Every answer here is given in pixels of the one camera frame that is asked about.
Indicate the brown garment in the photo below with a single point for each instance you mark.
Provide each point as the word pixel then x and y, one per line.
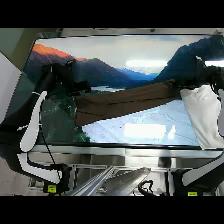
pixel 126 101

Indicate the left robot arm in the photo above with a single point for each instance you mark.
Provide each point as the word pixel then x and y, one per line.
pixel 32 126

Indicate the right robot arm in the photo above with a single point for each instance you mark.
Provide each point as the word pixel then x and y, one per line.
pixel 206 74

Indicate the white garment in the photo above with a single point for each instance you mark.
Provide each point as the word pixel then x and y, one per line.
pixel 203 113

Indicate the silver frame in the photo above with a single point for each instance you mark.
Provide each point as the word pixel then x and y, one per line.
pixel 133 152

